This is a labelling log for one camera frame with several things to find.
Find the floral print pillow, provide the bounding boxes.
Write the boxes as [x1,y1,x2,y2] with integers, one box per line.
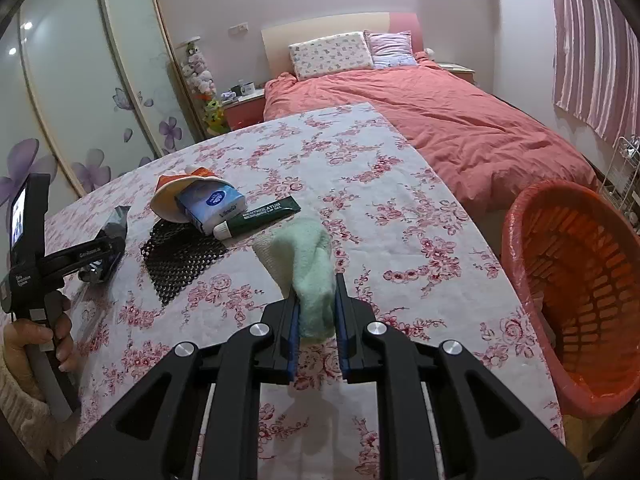
[288,31,375,81]

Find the cream and pink headboard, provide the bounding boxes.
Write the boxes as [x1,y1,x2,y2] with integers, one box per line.
[261,12,426,81]

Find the person's left hand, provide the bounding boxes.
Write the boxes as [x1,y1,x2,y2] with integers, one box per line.
[0,294,78,373]

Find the hanging stuffed toys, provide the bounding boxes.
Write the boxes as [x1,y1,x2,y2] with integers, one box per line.
[180,37,219,101]

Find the person's left forearm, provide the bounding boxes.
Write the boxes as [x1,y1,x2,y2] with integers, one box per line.
[0,352,76,466]

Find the blue tissue pack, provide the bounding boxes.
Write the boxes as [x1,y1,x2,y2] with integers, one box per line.
[174,181,247,236]

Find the light green towel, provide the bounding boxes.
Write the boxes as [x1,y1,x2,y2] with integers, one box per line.
[252,216,337,344]

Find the pink nightstand with mug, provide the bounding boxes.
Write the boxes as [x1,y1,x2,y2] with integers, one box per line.
[220,88,266,134]

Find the purple striped pillow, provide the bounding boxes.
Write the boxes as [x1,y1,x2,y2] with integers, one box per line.
[364,30,419,70]

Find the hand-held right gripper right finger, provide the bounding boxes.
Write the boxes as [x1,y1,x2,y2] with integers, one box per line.
[334,274,585,480]

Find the yellow plush toy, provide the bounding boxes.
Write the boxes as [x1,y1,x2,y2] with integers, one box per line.
[202,97,226,136]

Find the black mesh mat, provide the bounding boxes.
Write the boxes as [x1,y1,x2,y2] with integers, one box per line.
[141,220,229,305]

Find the pink striped curtain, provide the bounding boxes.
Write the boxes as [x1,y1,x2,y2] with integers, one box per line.
[545,0,640,144]

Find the dark green ointment tube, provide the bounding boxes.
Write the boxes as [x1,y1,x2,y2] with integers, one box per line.
[213,196,301,240]

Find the floral sliding door wardrobe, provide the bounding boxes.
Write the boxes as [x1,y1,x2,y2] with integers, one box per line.
[0,0,212,211]

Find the red and white paper cup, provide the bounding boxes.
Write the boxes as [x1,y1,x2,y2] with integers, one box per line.
[151,164,227,224]

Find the floral tablecloth table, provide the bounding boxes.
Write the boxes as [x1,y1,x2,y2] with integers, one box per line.
[42,102,567,480]

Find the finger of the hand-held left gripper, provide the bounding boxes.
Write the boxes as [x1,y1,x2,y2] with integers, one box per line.
[92,238,127,284]

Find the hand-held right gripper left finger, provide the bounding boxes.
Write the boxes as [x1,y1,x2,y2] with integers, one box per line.
[54,296,302,480]

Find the orange plastic laundry basket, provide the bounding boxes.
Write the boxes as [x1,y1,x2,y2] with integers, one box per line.
[501,180,640,422]

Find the bed with red duvet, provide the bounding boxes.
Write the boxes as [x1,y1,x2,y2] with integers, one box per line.
[263,57,599,212]

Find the white wire rack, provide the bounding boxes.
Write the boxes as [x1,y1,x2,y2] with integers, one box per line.
[599,135,640,227]

